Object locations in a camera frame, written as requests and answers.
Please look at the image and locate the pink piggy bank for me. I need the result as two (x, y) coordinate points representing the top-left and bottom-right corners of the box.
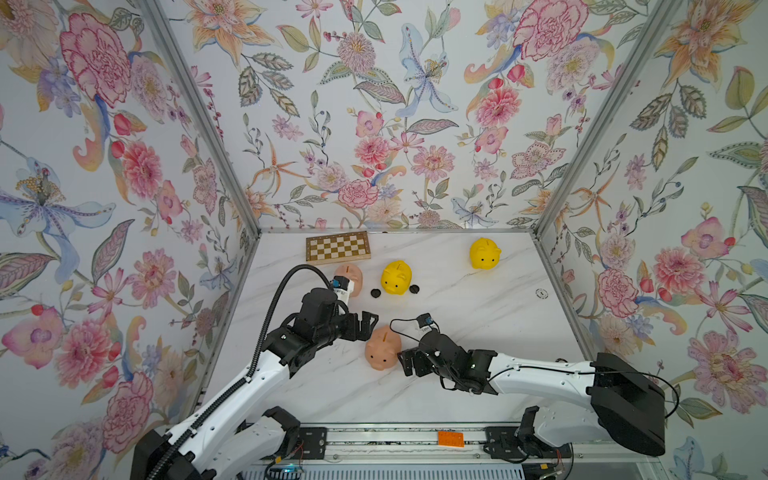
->
(365, 326), (402, 371)
(334, 263), (363, 298)

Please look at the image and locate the yellow piggy bank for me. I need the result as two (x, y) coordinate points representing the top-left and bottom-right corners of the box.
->
(469, 238), (501, 270)
(381, 260), (412, 295)

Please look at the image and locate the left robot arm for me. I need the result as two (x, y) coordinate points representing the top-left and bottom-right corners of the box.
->
(130, 288), (379, 479)

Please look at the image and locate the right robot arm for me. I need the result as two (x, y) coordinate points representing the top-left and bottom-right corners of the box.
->
(398, 331), (666, 457)

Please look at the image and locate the wooden chessboard box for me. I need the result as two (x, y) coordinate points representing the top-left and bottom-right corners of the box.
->
(305, 231), (371, 265)

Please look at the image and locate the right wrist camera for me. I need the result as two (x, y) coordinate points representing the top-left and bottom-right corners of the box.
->
(416, 313), (435, 329)

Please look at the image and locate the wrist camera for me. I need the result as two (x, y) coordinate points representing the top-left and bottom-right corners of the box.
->
(331, 276), (355, 308)
(416, 313), (435, 329)

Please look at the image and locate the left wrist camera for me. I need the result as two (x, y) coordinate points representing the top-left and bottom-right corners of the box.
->
(331, 276), (355, 308)

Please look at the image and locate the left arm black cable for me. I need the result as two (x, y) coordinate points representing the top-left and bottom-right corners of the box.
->
(146, 263), (334, 480)

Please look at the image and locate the orange tag on rail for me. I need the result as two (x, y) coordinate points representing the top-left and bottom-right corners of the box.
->
(437, 430), (465, 448)

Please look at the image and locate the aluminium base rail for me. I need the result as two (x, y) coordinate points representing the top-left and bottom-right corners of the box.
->
(278, 422), (660, 468)

